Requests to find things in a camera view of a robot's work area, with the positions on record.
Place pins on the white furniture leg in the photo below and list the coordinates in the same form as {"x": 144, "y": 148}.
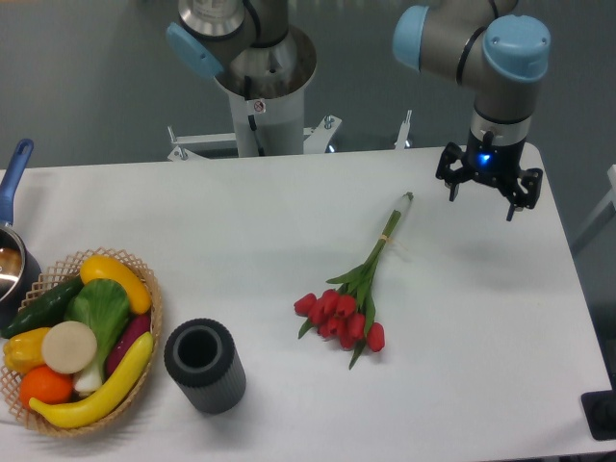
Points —
{"x": 597, "y": 219}

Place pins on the green bok choy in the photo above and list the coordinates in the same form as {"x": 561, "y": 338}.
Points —
{"x": 103, "y": 306}

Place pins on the white metal base frame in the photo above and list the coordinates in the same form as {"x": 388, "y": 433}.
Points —
{"x": 327, "y": 137}

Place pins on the beige round disc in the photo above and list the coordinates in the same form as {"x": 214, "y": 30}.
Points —
{"x": 68, "y": 347}

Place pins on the yellow bell pepper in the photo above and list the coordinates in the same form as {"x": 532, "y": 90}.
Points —
{"x": 23, "y": 352}

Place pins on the purple sweet potato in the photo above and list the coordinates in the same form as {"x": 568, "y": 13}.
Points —
{"x": 136, "y": 327}

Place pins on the woven wicker basket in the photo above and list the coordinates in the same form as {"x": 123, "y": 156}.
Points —
{"x": 54, "y": 275}

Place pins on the orange fruit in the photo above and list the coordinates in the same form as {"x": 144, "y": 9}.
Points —
{"x": 45, "y": 385}

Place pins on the blue handled saucepan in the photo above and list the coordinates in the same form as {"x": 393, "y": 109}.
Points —
{"x": 19, "y": 268}

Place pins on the long yellow banana squash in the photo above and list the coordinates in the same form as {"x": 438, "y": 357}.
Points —
{"x": 108, "y": 397}

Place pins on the dark grey ribbed vase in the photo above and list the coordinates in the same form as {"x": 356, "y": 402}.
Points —
{"x": 202, "y": 359}

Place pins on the green cucumber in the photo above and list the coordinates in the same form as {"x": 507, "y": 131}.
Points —
{"x": 46, "y": 310}

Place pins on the black box at table edge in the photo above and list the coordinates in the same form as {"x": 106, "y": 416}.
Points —
{"x": 599, "y": 410}

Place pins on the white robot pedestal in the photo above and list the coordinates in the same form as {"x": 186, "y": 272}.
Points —
{"x": 265, "y": 89}

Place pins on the red tulip bouquet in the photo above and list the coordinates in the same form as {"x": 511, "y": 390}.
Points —
{"x": 346, "y": 311}

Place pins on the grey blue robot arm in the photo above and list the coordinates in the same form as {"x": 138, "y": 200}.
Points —
{"x": 479, "y": 45}

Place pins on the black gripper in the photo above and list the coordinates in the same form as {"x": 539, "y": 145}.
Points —
{"x": 496, "y": 166}

